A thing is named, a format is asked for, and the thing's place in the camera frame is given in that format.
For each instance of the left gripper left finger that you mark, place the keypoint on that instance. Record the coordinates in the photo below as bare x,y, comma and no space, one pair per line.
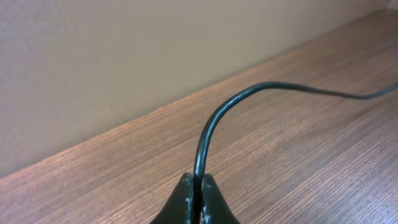
178,209

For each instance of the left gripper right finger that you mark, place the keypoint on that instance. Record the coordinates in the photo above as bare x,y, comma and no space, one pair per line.
214,209

